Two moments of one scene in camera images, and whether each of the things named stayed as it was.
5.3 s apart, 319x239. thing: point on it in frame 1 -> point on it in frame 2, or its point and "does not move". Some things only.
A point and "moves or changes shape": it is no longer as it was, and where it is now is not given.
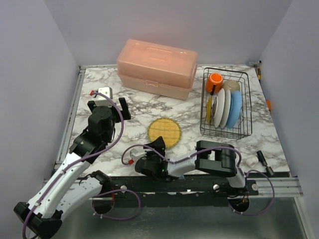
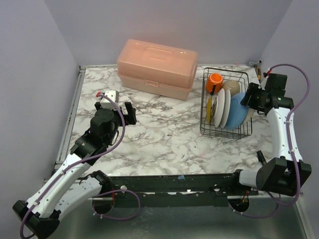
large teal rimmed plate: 219,116 does not move
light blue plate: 235,109 moves or changes shape
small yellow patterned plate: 209,109 does not move
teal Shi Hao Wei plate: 227,107 does not move
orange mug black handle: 214,82 does not move
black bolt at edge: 262,159 does not move
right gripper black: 153,150 -> 249,93
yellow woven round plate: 168,128 -> 249,113
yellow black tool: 259,73 does not move
